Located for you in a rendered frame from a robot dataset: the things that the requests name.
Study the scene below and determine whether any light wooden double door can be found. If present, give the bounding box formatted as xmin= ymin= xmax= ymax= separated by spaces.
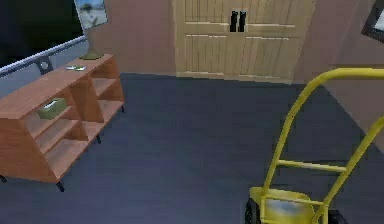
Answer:
xmin=172 ymin=0 xmax=317 ymax=85

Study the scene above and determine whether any yellow hand truck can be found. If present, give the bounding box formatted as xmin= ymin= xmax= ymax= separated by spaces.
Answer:
xmin=244 ymin=67 xmax=384 ymax=224

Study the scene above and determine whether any small white flat remote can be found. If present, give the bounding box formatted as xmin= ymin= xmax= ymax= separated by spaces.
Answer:
xmin=63 ymin=65 xmax=88 ymax=72

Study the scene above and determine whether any olive table lamp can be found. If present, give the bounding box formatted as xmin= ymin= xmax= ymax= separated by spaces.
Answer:
xmin=73 ymin=0 xmax=109 ymax=61

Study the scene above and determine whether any green tissue box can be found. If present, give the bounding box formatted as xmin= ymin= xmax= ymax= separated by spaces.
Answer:
xmin=36 ymin=97 xmax=69 ymax=121

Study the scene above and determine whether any brown wooden shelf unit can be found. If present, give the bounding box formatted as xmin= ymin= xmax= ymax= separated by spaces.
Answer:
xmin=0 ymin=53 xmax=126 ymax=193

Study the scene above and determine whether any dark window with grey sill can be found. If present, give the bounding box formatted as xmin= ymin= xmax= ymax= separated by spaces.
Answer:
xmin=0 ymin=0 xmax=90 ymax=100

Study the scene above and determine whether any black door handle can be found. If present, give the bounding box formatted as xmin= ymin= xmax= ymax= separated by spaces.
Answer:
xmin=229 ymin=10 xmax=239 ymax=33
xmin=237 ymin=10 xmax=247 ymax=33

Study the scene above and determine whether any black framed wall picture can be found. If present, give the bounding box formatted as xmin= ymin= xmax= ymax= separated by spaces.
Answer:
xmin=360 ymin=0 xmax=384 ymax=44

